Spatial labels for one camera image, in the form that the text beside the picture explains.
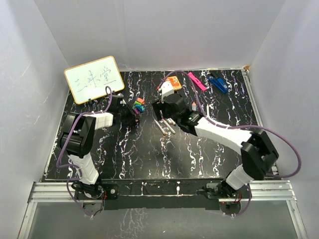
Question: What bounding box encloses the orange spiral notebook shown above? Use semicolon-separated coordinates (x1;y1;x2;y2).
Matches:
166;76;182;91

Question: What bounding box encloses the blue stapler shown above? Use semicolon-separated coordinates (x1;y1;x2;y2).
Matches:
208;72;228;93

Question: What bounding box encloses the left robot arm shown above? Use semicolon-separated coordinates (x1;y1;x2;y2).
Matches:
59;93;139;199

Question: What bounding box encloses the orange highlighter cap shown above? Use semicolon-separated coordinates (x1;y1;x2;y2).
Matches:
137;98;145;105

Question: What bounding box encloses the aluminium frame rail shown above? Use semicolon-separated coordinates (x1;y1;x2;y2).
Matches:
28;180;297;203

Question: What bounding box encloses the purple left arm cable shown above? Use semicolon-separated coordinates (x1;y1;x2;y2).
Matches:
56;86;114;217

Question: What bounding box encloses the black mounting base bar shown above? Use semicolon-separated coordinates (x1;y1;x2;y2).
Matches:
71;179;251;213

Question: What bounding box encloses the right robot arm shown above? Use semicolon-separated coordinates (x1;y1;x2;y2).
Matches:
152;93;279;198

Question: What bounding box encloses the pink cap white marker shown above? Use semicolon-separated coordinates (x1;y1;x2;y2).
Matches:
154;120;166;135

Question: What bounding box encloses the pink utility knife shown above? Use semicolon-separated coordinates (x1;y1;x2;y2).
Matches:
188;72;207;91

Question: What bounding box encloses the small whiteboard with writing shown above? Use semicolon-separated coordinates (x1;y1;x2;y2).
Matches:
64;56;125;105

